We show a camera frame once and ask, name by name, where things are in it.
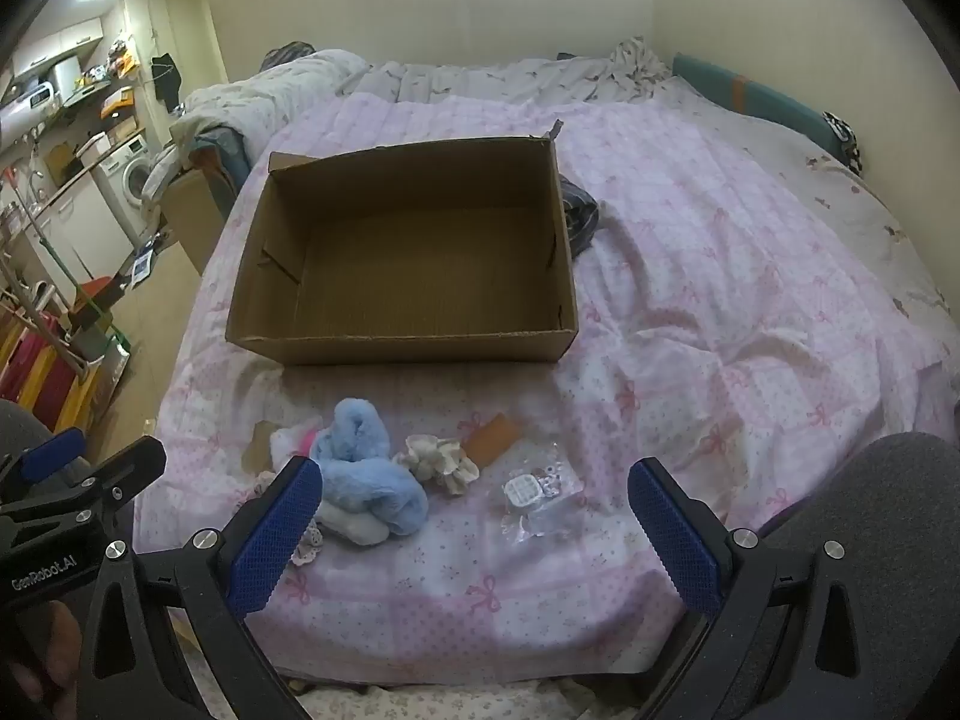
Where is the dark striped cloth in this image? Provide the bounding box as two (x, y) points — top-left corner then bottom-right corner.
(559, 174), (601, 260)

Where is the long handled mop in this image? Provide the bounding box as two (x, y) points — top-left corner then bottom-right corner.
(0, 169), (113, 346)

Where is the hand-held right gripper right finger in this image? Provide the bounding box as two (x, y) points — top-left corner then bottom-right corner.
(628, 457), (931, 720)

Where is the person's left hand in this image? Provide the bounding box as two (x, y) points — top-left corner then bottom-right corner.
(0, 600), (83, 713)

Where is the crumpled patterned white cloth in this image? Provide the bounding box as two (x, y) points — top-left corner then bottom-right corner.
(607, 36), (672, 83)

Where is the teal pillow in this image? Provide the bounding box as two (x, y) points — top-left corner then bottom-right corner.
(671, 52), (841, 147)

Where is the white floral duvet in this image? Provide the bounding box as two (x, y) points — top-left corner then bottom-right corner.
(171, 49), (680, 166)

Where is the brown card tag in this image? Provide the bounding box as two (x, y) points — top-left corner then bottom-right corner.
(461, 414), (522, 461)

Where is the black white patterned bag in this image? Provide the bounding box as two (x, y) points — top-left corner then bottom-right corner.
(821, 111), (863, 177)

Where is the brown cardboard box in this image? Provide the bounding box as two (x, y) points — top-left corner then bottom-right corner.
(225, 136), (580, 366)

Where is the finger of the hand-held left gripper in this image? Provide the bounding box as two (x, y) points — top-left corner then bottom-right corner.
(45, 436), (167, 533)
(0, 427), (87, 503)

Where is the clear plastic packet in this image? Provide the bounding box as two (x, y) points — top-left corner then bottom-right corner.
(499, 457), (582, 541)

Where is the brown cardboard scrap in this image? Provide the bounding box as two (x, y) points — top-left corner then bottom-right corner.
(241, 420), (282, 473)

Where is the pink bow print blanket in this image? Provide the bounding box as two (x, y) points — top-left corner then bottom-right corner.
(135, 94), (950, 687)

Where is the white upper cabinet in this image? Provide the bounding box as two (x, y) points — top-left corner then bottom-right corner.
(11, 15), (106, 80)

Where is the white fleece sock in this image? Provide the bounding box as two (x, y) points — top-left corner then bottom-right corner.
(268, 426), (316, 470)

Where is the cream satin scrunchie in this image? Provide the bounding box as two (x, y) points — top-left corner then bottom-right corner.
(394, 435), (481, 496)

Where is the grey lace scrunchie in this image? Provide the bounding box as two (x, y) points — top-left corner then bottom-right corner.
(289, 521), (325, 567)

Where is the cream floral bed sheet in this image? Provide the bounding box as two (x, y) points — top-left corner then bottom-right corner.
(660, 67), (960, 406)

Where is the red and yellow frame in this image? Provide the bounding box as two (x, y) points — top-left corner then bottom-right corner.
(0, 307), (106, 428)

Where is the tall brown cardboard carton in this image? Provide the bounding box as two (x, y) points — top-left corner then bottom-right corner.
(161, 165), (230, 275)

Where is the white washing machine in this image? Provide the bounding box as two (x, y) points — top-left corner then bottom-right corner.
(94, 136), (155, 230)

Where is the blue grey cloth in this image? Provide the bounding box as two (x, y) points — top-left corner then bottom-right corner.
(187, 127), (252, 188)

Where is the black hanging garment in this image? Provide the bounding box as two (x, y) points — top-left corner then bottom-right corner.
(150, 52), (185, 110)

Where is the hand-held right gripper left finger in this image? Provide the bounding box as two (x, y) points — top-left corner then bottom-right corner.
(75, 456), (323, 720)

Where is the blue fluffy plush toy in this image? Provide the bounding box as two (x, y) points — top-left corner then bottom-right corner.
(311, 397), (430, 547)

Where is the white kitchen appliance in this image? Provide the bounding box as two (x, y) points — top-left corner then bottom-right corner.
(4, 81), (61, 117)

